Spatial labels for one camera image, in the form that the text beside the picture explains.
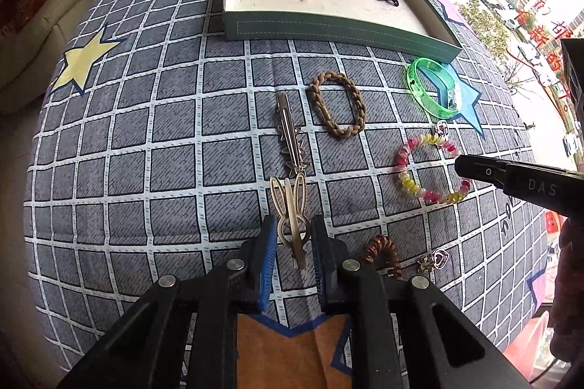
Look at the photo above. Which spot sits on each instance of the grey checked star blanket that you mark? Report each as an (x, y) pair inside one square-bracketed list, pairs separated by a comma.
[(137, 142)]

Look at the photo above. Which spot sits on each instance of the silver heart earring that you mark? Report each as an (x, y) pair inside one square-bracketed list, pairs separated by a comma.
[(440, 257), (441, 128)]

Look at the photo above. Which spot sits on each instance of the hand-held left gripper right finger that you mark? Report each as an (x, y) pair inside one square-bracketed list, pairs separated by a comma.
[(319, 261)]

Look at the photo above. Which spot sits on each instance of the gold rabbit hair clip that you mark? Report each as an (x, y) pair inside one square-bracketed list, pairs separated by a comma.
[(292, 229)]

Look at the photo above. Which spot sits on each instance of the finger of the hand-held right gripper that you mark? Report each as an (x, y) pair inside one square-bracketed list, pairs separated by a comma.
[(479, 170)]

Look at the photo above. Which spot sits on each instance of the green shallow jewelry box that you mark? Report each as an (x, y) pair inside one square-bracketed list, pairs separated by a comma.
[(319, 30)]

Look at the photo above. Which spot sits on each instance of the cream sofa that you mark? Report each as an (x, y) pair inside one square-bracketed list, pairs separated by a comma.
[(41, 51)]

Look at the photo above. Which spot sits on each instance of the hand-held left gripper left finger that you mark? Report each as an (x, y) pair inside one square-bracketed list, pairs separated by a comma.
[(267, 261)]

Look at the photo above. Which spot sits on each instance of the gold star hair clip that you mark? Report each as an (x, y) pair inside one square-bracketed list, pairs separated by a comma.
[(287, 128)]

